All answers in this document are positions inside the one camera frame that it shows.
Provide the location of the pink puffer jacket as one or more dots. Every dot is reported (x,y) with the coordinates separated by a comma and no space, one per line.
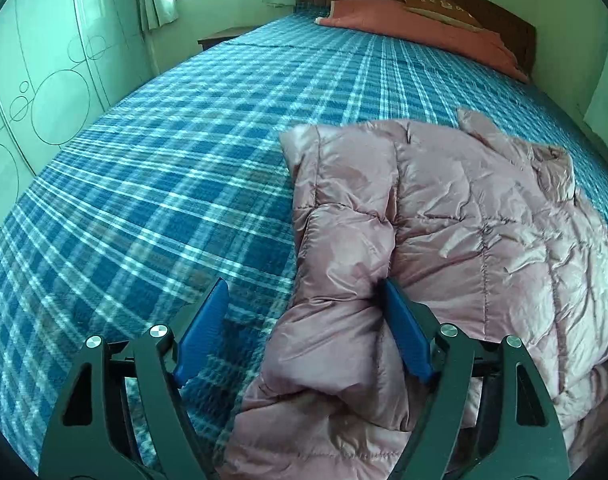
(464,240)

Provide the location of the blue plaid bed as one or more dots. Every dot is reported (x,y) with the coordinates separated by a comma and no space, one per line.
(174,200)

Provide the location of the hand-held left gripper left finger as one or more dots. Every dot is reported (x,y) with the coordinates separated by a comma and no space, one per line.
(204,327)

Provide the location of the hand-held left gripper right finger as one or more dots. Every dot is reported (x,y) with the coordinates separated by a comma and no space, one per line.
(406,332)

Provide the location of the white wardrobe with circle pattern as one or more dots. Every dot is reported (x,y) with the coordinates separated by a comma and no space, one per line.
(39,75)

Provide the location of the wooden nightstand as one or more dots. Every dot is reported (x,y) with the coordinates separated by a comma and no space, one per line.
(224,36)

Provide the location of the orange patterned pillow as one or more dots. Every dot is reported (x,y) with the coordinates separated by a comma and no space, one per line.
(444,10)

